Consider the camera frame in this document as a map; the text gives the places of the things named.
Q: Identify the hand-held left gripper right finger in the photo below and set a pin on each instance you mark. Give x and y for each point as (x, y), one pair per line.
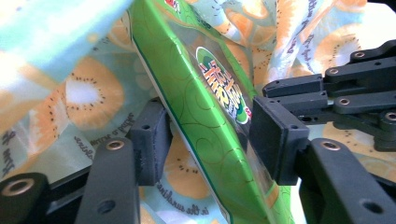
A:
(277, 146)

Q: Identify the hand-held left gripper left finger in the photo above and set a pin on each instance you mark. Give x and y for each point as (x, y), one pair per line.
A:
(149, 146)

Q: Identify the green snack packet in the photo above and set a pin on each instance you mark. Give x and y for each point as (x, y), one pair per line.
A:
(186, 109)

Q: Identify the orange slice print tote bag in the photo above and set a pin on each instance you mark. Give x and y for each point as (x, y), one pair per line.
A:
(93, 93)

